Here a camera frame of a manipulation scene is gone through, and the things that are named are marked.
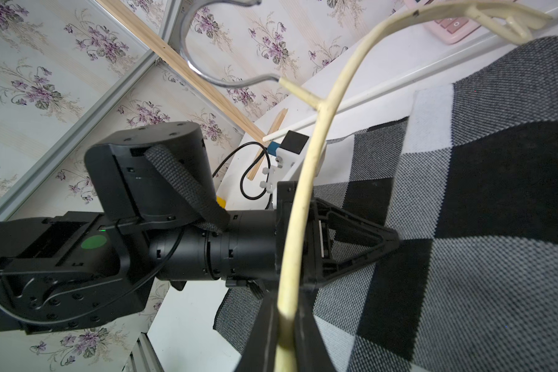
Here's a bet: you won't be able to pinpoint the wooden clothes rack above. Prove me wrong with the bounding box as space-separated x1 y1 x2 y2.
99 1 553 183

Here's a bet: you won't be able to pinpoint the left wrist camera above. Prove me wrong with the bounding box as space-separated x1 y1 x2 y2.
260 131 310 195

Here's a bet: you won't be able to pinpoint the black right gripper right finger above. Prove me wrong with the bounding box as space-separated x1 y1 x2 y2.
294 291 336 372

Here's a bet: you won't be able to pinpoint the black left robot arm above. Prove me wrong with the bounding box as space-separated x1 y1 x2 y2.
0 122 297 334

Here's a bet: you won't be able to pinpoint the pink calculator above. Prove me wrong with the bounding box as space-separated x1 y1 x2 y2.
403 0 481 45

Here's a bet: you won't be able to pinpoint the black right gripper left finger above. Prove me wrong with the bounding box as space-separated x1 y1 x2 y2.
234 292 279 372

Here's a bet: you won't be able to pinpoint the black white checkered scarf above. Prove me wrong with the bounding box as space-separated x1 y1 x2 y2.
212 36 558 372

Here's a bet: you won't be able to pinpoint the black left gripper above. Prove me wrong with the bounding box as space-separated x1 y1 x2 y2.
223 181 400 288

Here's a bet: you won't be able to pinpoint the aluminium frame profiles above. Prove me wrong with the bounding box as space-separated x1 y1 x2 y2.
0 0 187 223

